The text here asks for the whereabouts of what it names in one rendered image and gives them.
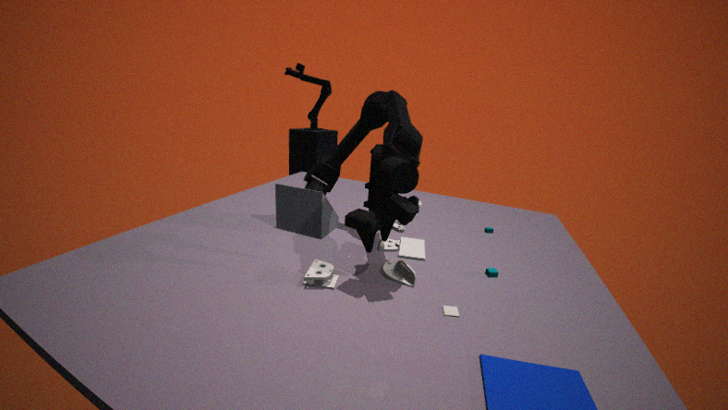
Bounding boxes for blue flat plate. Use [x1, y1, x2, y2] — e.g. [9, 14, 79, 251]
[479, 355, 598, 410]

